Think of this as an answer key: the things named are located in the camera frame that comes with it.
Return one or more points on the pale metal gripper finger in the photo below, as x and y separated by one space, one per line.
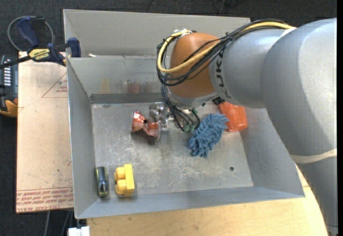
158 109
164 125

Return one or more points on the crushed red and white can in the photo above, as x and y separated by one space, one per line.
140 123

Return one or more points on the blue fluffy cloth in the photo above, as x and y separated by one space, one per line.
206 135

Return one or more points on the grey metal bin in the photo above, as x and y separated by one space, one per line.
166 165

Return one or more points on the orange plastic bottle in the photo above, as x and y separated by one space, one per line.
235 119

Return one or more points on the yellow toy brick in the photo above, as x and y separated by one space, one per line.
125 181

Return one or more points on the brown cardboard board, red print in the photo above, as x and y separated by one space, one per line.
43 135

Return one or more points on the black cylinder on white bracket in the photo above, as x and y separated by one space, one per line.
218 100

